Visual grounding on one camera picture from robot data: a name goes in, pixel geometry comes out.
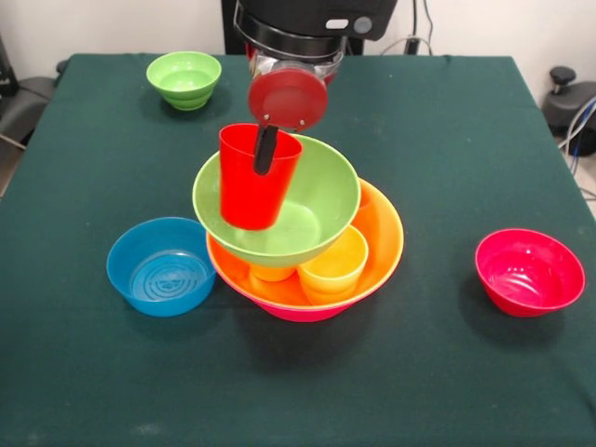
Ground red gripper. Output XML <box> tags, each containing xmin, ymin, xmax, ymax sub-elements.
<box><xmin>244</xmin><ymin>42</ymin><xmax>337</xmax><ymax>177</ymax></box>

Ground red cup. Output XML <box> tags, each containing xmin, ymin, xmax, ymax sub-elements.
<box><xmin>218</xmin><ymin>123</ymin><xmax>305</xmax><ymax>232</ymax></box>

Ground large green bowl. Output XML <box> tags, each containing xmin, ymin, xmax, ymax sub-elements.
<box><xmin>192</xmin><ymin>133</ymin><xmax>363</xmax><ymax>270</ymax></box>

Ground yellow cup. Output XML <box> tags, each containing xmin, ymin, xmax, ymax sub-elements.
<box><xmin>250</xmin><ymin>264</ymin><xmax>299</xmax><ymax>283</ymax></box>
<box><xmin>297</xmin><ymin>224</ymin><xmax>371</xmax><ymax>306</ymax></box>

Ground large orange bowl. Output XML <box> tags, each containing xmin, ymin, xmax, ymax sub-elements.
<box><xmin>206</xmin><ymin>178</ymin><xmax>405</xmax><ymax>309</ymax></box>

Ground large pink bowl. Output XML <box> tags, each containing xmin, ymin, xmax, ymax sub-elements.
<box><xmin>213</xmin><ymin>258</ymin><xmax>404</xmax><ymax>323</ymax></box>

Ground small green bowl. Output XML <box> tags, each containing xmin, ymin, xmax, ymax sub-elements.
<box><xmin>145</xmin><ymin>50</ymin><xmax>223</xmax><ymax>112</ymax></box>

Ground black cabinet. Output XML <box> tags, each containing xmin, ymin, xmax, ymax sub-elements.
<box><xmin>222</xmin><ymin>0</ymin><xmax>369</xmax><ymax>56</ymax></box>

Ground blue bowl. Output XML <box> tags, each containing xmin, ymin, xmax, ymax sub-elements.
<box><xmin>106</xmin><ymin>216</ymin><xmax>218</xmax><ymax>318</ymax></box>

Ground dark green tablecloth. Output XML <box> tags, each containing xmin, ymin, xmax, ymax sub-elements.
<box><xmin>0</xmin><ymin>53</ymin><xmax>596</xmax><ymax>447</ymax></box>

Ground black chair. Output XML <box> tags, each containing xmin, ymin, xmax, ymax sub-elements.
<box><xmin>0</xmin><ymin>32</ymin><xmax>70</xmax><ymax>150</ymax></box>

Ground red bowl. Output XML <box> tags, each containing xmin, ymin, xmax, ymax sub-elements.
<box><xmin>474</xmin><ymin>227</ymin><xmax>587</xmax><ymax>318</ymax></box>

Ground black equipment base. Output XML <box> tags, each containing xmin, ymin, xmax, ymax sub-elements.
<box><xmin>542</xmin><ymin>66</ymin><xmax>596</xmax><ymax>139</ymax></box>

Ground white cable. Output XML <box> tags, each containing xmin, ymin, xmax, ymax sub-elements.
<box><xmin>379</xmin><ymin>34</ymin><xmax>434</xmax><ymax>56</ymax></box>

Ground blue and white cables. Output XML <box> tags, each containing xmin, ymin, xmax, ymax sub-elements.
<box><xmin>557</xmin><ymin>95</ymin><xmax>596</xmax><ymax>159</ymax></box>

